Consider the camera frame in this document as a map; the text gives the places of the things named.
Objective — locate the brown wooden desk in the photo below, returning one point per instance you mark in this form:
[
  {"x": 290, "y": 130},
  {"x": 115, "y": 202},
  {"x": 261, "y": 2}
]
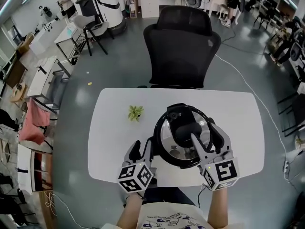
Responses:
[{"x": 15, "y": 71}]

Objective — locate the black pressure cooker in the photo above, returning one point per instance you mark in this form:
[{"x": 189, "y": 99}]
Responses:
[{"x": 156, "y": 137}]

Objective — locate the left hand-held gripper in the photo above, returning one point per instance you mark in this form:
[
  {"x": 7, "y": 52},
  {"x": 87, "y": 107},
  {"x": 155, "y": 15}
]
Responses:
[{"x": 135, "y": 178}]

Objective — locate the person's right forearm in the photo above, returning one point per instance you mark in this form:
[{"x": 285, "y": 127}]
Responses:
[{"x": 217, "y": 206}]

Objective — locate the person's left forearm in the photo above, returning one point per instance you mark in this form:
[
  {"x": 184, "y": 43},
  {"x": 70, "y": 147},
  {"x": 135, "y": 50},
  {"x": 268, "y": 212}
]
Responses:
[{"x": 129, "y": 211}]

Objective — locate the grey shell chair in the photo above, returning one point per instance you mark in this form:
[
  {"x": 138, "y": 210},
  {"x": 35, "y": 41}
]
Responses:
[{"x": 94, "y": 27}]

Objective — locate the silver pressure cooker lid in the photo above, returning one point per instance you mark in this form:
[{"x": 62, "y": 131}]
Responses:
[{"x": 188, "y": 118}]

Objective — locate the white table with black legs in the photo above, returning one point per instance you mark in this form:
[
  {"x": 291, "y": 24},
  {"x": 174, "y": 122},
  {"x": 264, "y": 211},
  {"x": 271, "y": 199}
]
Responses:
[{"x": 41, "y": 80}]

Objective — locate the white table with metal frame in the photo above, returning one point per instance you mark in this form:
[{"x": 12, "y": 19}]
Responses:
[{"x": 68, "y": 36}]

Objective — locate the pink cloth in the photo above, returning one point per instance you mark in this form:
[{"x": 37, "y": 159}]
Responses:
[{"x": 34, "y": 125}]

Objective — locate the black mesh office chair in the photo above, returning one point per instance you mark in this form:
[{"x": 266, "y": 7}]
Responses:
[{"x": 181, "y": 54}]

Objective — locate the person's dark trousers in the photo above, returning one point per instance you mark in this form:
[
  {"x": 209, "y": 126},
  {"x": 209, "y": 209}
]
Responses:
[{"x": 166, "y": 195}]

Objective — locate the white power strip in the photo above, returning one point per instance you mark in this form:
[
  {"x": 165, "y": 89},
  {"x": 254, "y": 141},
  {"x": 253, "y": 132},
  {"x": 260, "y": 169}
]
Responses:
[{"x": 285, "y": 168}]

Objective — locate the black and white mobile robot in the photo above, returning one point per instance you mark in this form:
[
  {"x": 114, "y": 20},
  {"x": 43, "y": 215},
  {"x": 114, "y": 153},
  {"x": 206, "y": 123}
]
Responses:
[{"x": 107, "y": 6}]

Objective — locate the small green potted plant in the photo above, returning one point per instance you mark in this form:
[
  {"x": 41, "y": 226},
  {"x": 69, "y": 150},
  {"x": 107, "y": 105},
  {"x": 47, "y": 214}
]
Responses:
[{"x": 135, "y": 113}]

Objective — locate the round wooden stool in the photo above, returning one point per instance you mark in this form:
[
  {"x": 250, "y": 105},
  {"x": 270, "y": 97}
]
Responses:
[{"x": 19, "y": 92}]

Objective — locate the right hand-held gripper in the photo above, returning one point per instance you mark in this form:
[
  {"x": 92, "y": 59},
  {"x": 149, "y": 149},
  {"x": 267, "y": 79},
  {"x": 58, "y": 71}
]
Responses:
[{"x": 224, "y": 170}]

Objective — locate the black frame chair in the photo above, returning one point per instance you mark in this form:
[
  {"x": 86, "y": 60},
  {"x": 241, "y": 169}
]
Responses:
[{"x": 297, "y": 113}]

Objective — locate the white desk with holes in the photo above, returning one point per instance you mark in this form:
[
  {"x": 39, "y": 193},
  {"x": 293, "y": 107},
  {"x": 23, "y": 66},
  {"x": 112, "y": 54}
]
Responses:
[{"x": 43, "y": 36}]

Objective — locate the tall cardboard box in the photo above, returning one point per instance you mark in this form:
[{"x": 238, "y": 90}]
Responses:
[{"x": 133, "y": 3}]

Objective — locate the person's white printed shirt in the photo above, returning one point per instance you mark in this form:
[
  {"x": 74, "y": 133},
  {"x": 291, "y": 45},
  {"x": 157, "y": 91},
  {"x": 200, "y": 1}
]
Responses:
[{"x": 171, "y": 217}]

